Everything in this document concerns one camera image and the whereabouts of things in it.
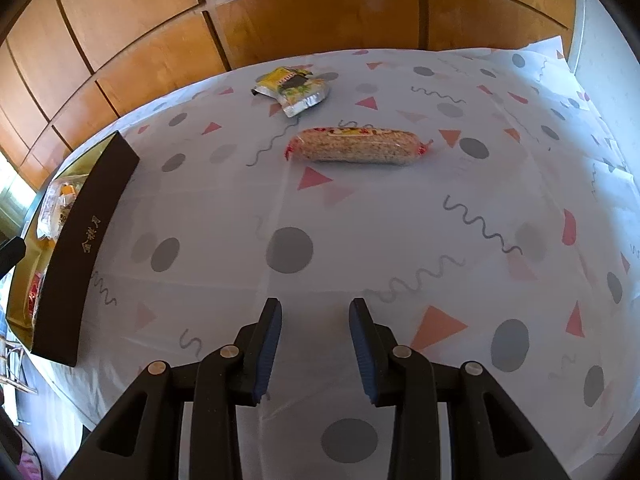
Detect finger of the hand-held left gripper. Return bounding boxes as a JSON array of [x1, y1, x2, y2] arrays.
[[0, 237, 26, 278]]

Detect yellow green snack packet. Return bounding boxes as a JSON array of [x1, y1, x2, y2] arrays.
[[250, 66, 332, 118]]

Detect wooden wardrobe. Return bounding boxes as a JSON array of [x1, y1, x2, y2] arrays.
[[0, 0, 576, 196]]

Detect wire rack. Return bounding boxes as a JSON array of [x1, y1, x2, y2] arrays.
[[0, 335, 38, 396]]

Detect white patterned tablecloth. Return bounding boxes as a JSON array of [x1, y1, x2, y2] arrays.
[[30, 35, 640, 480]]

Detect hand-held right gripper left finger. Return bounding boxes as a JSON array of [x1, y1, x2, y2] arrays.
[[57, 297, 283, 480]]

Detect red-ended puffed rice bar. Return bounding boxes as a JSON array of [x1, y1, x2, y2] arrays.
[[284, 126, 435, 166]]

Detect dark brown box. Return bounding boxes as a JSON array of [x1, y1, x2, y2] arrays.
[[7, 131, 141, 367]]

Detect clear pink cracker packet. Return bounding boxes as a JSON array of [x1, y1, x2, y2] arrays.
[[38, 182, 76, 240]]

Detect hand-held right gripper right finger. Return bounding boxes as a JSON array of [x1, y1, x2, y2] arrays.
[[348, 297, 571, 480]]

